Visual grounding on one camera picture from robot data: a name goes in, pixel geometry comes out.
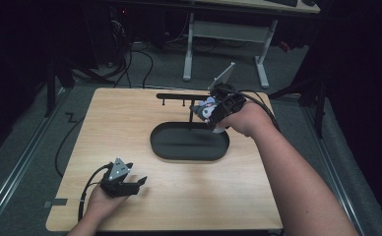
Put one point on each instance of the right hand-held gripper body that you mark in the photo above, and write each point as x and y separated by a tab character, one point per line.
231	100

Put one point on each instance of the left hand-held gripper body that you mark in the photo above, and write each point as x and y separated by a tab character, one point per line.
115	187

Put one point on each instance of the black hook rack with tray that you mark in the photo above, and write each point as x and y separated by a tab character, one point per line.
187	142

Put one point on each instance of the person's left hand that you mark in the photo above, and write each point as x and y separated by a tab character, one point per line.
102	205

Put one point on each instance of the person's right hand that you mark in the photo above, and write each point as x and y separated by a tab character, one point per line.
249	119

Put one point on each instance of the grey tape patch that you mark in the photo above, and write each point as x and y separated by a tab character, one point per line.
56	202

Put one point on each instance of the white-framed desk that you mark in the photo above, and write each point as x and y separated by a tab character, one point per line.
230	31

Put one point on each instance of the small red object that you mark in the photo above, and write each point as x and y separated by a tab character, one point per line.
284	46

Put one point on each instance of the black metal stand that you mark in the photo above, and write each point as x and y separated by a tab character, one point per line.
59	77
310	95

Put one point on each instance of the black keyboard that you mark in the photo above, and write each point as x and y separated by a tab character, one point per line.
282	2

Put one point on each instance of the metal floor rail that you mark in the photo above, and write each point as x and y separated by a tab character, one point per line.
338	183
13	173

